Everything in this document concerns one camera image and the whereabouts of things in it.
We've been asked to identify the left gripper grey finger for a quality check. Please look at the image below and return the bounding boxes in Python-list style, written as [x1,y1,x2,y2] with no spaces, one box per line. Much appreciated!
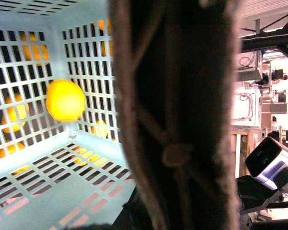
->
[109,0,242,230]

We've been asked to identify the yellow lemon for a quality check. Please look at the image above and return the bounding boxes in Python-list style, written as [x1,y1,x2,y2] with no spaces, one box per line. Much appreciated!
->
[46,79,85,123]

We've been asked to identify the light blue plastic basket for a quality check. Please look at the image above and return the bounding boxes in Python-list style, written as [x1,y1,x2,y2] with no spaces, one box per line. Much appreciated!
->
[0,0,135,230]

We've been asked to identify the head camera unit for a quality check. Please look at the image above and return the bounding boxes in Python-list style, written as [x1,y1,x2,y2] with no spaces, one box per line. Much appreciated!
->
[245,137,288,190]

